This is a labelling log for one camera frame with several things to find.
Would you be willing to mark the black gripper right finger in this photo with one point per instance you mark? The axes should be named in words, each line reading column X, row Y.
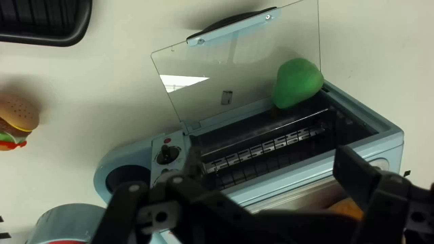
column 384, row 203

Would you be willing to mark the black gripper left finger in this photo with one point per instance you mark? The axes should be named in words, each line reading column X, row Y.
column 120, row 217

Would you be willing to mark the green ball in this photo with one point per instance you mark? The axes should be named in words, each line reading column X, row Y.
column 296, row 83

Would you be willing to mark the orange pineapple plushie green leaves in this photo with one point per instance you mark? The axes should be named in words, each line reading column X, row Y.
column 346, row 209

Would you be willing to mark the red plushie in pan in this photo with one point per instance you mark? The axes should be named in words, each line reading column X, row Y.
column 61, row 243

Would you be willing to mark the light blue toy oven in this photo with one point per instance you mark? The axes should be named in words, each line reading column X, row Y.
column 316, row 171

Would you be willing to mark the black oven knob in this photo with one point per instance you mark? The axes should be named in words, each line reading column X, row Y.
column 169, row 155

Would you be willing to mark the burger plushie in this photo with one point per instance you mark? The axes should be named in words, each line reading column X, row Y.
column 18, row 115

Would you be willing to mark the light blue round pan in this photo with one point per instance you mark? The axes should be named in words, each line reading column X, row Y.
column 63, row 221

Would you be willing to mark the black ribbed tray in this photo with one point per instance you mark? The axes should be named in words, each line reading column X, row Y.
column 45, row 18

